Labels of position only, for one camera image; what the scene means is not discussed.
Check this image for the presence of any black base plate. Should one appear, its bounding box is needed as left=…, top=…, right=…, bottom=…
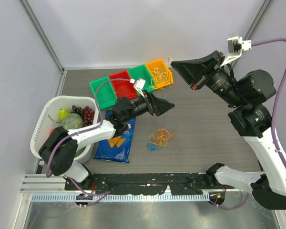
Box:
left=78, top=173, right=233, bottom=196

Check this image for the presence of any blue Doritos chip bag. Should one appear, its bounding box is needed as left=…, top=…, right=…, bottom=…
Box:
left=94, top=118, right=136, bottom=163

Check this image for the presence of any right green bin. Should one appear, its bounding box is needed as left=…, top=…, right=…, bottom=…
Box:
left=127, top=64, right=155, bottom=92

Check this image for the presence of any red grapes bunch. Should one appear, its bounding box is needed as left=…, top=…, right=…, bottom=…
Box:
left=71, top=105, right=95, bottom=126

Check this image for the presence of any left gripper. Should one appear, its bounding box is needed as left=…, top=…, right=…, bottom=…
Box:
left=123, top=89, right=174, bottom=123

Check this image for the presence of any green lime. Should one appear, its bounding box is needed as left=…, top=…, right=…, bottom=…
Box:
left=75, top=147, right=86, bottom=157

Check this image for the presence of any white slotted cable duct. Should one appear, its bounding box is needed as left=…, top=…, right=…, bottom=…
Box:
left=31, top=192, right=210, bottom=203

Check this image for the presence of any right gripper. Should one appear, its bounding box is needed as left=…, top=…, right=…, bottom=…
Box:
left=171, top=50, right=245, bottom=108

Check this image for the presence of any green melon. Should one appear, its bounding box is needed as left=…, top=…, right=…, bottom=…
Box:
left=61, top=113, right=84, bottom=130

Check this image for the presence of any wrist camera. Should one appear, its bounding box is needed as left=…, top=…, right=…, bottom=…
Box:
left=130, top=78, right=146, bottom=97
left=220, top=36, right=252, bottom=67

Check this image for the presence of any left frame post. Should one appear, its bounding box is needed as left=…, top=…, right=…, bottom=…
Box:
left=19, top=0, right=64, bottom=73

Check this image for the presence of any right frame post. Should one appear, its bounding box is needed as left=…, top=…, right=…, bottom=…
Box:
left=231, top=0, right=275, bottom=67

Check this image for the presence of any orange bin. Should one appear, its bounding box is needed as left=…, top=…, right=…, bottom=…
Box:
left=145, top=59, right=174, bottom=90

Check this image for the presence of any green bin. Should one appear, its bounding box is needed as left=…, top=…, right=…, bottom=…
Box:
left=89, top=77, right=117, bottom=110
left=127, top=64, right=155, bottom=92

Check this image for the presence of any left green bin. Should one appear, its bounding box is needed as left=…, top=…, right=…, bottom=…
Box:
left=89, top=77, right=117, bottom=110

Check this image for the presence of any red bin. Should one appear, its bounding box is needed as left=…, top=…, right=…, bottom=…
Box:
left=109, top=70, right=138, bottom=100

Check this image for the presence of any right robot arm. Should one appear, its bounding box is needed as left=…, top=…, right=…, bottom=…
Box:
left=171, top=51, right=286, bottom=210

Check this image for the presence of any white fruit basket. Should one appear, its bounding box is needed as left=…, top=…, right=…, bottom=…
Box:
left=30, top=95, right=99, bottom=159

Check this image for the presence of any yellow green pear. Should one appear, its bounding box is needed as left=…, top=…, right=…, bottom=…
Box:
left=59, top=109, right=71, bottom=121

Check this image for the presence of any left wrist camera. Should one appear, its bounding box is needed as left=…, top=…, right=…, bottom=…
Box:
left=130, top=78, right=146, bottom=97

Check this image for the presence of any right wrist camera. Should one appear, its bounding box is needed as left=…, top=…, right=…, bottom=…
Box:
left=220, top=36, right=252, bottom=67

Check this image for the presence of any frame post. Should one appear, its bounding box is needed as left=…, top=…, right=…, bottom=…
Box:
left=231, top=0, right=275, bottom=67
left=19, top=0, right=64, bottom=73

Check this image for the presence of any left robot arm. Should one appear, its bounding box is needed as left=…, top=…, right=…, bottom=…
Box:
left=39, top=91, right=175, bottom=190

